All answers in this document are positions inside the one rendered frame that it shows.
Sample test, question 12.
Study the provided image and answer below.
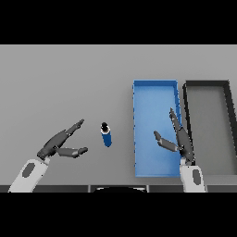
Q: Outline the blue bin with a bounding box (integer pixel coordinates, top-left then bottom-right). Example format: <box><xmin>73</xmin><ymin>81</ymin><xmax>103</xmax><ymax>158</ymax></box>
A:
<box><xmin>131</xmin><ymin>80</ymin><xmax>183</xmax><ymax>179</ymax></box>

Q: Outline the dark grey bin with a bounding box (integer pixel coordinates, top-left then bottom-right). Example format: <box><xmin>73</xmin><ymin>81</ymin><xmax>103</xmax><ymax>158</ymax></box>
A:
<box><xmin>182</xmin><ymin>80</ymin><xmax>237</xmax><ymax>177</ymax></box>

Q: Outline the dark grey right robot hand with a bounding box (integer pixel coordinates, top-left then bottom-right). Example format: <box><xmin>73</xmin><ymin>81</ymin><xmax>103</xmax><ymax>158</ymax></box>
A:
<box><xmin>153</xmin><ymin>106</ymin><xmax>196</xmax><ymax>166</ymax></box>

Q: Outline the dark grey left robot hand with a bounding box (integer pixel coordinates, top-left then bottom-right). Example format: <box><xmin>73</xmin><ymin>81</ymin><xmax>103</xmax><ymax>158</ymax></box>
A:
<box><xmin>36</xmin><ymin>118</ymin><xmax>89</xmax><ymax>161</ymax></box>

